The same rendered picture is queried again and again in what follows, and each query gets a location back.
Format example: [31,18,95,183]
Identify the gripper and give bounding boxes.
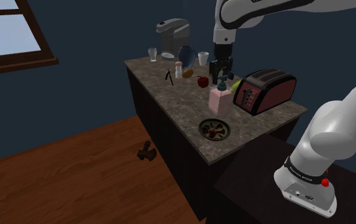
[209,43,235,85]

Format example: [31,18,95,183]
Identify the yellow-green banana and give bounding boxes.
[229,80,243,93]

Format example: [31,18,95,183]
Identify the red bell pepper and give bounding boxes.
[197,76,210,89]

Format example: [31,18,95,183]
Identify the white cup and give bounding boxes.
[197,51,210,67]

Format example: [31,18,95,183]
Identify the pink soap dispenser teal pump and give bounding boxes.
[208,75,233,116]

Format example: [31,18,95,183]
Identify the blue bowl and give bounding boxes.
[177,45,197,70]

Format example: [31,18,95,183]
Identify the white shaker with brown cap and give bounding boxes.
[174,60,184,80]

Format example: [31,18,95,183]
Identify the dark red toaster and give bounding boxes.
[233,69,298,117]

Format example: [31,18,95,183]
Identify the thin black utensil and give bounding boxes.
[165,68,175,87]

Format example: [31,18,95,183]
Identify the grey coffee maker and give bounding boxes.
[156,18,191,61]

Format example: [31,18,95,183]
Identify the patterned round plate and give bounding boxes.
[198,118,231,142]

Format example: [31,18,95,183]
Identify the clear drinking glass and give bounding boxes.
[147,47,158,63]

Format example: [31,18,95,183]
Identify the dark kitchen counter cabinet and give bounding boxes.
[123,55,309,223]

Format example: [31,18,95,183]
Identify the brown object on floor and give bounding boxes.
[136,141,158,162]

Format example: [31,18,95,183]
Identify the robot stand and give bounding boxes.
[214,133,356,224]

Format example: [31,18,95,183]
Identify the window with dark wooden frame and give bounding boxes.
[0,0,60,77]

